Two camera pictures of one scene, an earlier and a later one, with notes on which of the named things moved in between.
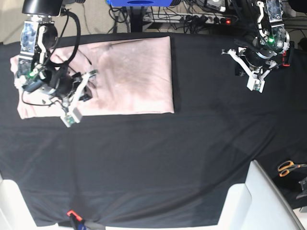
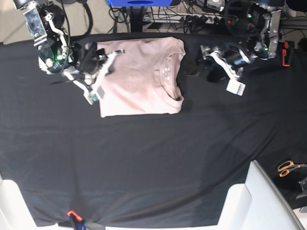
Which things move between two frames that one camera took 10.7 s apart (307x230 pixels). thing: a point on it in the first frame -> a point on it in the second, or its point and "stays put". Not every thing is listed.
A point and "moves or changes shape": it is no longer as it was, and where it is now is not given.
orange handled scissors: [285, 167] stays put
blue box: [139, 3] stays put
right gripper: [263, 50] -> [237, 57]
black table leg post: [136, 14] stays put
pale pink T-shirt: [133, 76] moves or changes shape
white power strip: [185, 17] stays put
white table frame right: [258, 204] stays put
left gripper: [58, 82] -> [88, 59]
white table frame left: [15, 212] stays put
